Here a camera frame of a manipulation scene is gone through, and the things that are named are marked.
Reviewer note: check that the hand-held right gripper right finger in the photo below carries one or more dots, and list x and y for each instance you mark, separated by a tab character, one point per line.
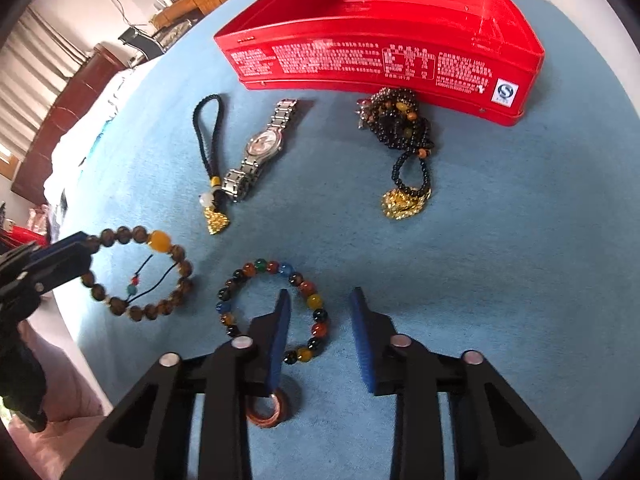
360	340

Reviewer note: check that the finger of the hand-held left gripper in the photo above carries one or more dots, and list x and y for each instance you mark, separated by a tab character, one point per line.
65	267
52	251

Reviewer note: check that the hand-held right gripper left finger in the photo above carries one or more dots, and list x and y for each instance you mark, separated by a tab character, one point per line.
280	340

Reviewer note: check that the gold pendant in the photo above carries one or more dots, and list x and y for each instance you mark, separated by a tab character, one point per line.
400	207

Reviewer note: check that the silver wrist watch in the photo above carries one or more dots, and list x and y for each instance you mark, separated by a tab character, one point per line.
265	147

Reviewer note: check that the red tin box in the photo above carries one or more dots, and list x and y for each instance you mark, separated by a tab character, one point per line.
350	60

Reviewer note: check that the person's left hand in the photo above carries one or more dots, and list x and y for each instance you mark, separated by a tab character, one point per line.
20	380

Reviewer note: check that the red object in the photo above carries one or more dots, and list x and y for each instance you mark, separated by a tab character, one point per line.
17	234

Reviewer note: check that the pink cloth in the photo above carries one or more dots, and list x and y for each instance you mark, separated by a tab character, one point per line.
65	395

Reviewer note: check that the white bedding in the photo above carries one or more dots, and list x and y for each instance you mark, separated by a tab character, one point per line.
90	130

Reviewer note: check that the brown wooden headboard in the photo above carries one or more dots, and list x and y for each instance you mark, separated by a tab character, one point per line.
65	115

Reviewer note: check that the blue cloth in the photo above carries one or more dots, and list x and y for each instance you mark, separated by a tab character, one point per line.
500	260

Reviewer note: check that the striped curtain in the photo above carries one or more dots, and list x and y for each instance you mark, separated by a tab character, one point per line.
30	85

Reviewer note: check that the black chair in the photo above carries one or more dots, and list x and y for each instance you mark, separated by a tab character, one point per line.
145	42

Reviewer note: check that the wooden desk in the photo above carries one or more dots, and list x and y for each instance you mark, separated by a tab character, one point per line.
175	10

